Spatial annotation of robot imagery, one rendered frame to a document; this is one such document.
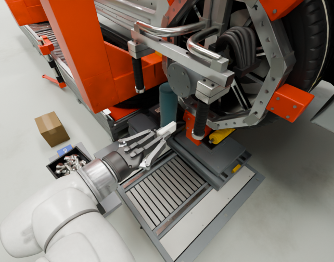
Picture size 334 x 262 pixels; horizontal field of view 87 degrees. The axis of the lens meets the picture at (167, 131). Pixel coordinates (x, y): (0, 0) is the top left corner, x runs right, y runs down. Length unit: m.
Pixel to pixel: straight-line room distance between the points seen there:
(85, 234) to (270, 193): 1.30
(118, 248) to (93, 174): 0.16
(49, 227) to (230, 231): 1.07
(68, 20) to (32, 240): 0.73
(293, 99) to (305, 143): 1.32
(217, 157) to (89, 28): 0.99
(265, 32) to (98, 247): 0.61
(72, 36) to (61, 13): 0.08
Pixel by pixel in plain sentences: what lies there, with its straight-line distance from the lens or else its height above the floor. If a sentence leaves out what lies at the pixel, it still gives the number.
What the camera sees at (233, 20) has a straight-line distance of 0.96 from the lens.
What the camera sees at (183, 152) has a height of 0.15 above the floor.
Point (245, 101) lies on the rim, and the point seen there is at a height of 0.73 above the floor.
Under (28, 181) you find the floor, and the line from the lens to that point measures 1.68.
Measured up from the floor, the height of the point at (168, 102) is 0.68.
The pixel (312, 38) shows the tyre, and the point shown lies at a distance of 0.66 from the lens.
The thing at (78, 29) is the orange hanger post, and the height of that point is 0.95.
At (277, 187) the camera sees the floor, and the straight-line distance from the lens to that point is 1.53.
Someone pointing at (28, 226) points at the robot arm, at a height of 0.87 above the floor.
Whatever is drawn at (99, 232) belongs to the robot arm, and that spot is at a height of 0.88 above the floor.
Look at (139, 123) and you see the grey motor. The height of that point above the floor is 0.41.
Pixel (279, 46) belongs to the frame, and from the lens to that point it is 0.60.
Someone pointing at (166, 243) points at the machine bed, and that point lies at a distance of 1.14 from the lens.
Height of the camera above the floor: 1.20
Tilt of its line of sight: 48 degrees down
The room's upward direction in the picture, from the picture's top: straight up
